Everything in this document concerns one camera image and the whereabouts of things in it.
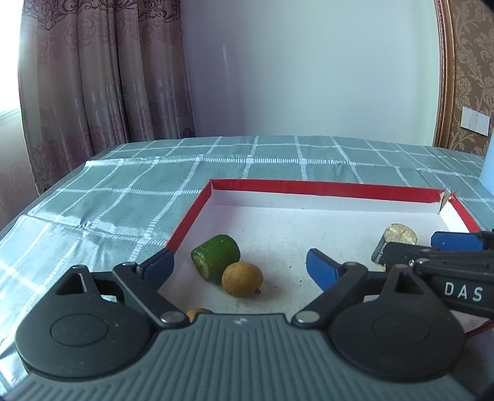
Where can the green plaid tablecloth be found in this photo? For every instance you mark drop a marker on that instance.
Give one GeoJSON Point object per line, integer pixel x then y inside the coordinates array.
{"type": "Point", "coordinates": [124, 203]}

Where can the dark eggplant piece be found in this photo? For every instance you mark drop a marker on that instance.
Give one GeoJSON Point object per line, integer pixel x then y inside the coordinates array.
{"type": "Point", "coordinates": [396, 232]}

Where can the white wall switch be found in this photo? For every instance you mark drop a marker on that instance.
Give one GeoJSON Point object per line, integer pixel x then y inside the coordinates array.
{"type": "Point", "coordinates": [475, 121]}

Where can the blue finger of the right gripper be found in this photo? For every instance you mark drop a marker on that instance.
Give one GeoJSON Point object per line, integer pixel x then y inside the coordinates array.
{"type": "Point", "coordinates": [462, 241]}
{"type": "Point", "coordinates": [393, 253]}

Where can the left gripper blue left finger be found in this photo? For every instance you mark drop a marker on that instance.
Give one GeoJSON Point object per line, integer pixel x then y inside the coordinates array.
{"type": "Point", "coordinates": [140, 282]}

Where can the red shallow cardboard box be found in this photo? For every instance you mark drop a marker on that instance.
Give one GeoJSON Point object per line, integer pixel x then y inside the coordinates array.
{"type": "Point", "coordinates": [276, 222]}

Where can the blue electric kettle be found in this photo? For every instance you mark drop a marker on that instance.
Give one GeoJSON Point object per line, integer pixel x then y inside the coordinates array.
{"type": "Point", "coordinates": [487, 171]}

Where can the green cucumber piece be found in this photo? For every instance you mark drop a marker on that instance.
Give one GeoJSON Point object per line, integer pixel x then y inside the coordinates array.
{"type": "Point", "coordinates": [213, 256]}

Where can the gold framed padded headboard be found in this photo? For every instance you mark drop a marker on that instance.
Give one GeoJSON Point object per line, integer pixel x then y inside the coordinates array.
{"type": "Point", "coordinates": [466, 72]}

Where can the brown longan fruit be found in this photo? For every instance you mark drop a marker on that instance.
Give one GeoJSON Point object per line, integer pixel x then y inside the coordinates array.
{"type": "Point", "coordinates": [241, 279]}
{"type": "Point", "coordinates": [192, 314]}

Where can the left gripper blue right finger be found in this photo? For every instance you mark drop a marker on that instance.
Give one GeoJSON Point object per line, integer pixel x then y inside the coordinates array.
{"type": "Point", "coordinates": [341, 284]}

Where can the brown patterned curtain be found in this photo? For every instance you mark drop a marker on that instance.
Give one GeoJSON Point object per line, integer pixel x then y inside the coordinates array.
{"type": "Point", "coordinates": [94, 74]}

